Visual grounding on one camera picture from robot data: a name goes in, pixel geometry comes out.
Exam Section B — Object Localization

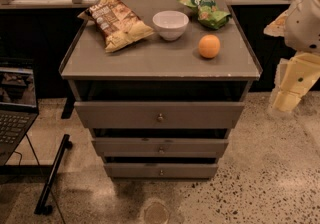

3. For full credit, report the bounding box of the white bowl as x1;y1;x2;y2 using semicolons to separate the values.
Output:
152;11;189;41

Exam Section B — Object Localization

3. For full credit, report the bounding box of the grey bottom drawer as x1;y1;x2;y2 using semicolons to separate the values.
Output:
104;163;218;179

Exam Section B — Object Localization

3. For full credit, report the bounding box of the black laptop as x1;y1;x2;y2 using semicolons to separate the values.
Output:
0;59;39;166

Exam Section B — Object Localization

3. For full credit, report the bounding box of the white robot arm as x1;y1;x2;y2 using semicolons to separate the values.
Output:
263;0;320;112

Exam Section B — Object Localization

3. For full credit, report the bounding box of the orange fruit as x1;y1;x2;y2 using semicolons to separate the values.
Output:
198;35;221;59

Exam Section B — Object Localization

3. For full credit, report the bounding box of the grey drawer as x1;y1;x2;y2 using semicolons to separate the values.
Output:
104;163;218;179
92;138;229;158
75;101;244;129

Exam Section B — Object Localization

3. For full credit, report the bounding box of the grey top drawer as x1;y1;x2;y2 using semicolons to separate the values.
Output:
75;101;244;129

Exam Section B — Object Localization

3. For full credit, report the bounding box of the green snack bag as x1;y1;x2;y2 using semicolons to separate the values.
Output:
177;0;231;30

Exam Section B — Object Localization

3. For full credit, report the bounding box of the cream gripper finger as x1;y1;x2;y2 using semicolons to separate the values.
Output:
270;88;301;112

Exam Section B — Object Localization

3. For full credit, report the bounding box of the grey drawer cabinet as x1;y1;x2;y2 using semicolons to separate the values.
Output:
58;0;263;180

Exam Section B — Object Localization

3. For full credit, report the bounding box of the yellow brown chip bag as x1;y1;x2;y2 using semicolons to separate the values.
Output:
78;0;154;53

